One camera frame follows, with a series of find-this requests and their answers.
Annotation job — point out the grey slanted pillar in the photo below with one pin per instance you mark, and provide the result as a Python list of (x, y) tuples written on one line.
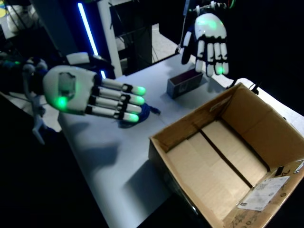
[(54, 28)]

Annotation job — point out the grey mouse box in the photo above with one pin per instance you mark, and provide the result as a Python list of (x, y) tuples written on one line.
[(187, 86)]

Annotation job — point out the blue-white LED light strip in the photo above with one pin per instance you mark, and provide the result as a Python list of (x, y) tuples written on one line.
[(88, 31)]

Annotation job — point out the white shipping label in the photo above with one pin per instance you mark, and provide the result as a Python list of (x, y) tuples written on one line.
[(263, 192)]

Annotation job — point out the brown cardboard box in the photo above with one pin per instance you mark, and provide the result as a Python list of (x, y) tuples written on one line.
[(261, 133)]

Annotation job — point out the white vertical post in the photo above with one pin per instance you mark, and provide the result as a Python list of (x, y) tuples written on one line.
[(108, 35)]

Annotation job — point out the white background object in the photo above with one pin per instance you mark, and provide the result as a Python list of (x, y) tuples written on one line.
[(16, 19)]

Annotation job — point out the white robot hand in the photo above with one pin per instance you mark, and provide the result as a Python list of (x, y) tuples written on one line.
[(71, 99), (210, 25)]

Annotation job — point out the black metal rack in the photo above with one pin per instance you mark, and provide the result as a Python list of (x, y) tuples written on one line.
[(140, 47)]

